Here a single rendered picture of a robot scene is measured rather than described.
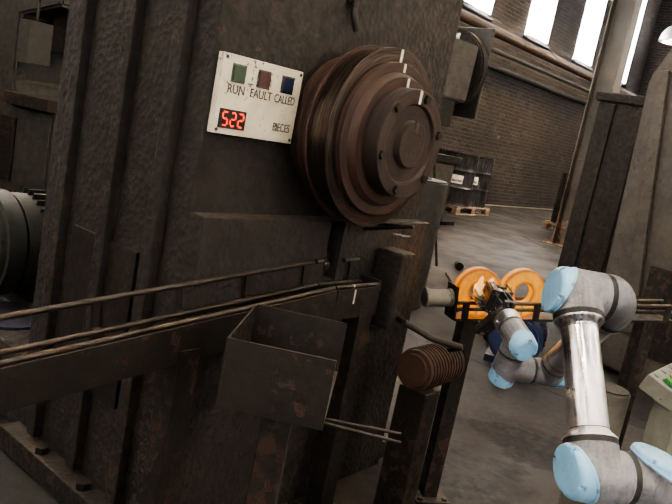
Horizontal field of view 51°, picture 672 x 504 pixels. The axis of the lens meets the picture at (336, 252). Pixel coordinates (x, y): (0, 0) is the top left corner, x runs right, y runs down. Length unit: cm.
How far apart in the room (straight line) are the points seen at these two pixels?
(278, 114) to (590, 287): 85
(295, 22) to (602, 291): 97
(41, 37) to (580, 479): 498
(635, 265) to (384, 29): 271
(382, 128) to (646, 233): 286
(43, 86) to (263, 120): 470
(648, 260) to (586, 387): 279
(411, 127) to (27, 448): 140
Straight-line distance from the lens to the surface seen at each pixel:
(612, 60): 1084
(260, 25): 175
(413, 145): 185
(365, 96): 178
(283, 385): 133
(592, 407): 167
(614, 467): 164
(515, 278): 231
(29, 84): 627
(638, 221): 444
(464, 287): 224
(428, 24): 227
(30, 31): 575
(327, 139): 173
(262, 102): 174
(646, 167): 445
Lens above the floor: 114
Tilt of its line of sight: 10 degrees down
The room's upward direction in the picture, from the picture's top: 11 degrees clockwise
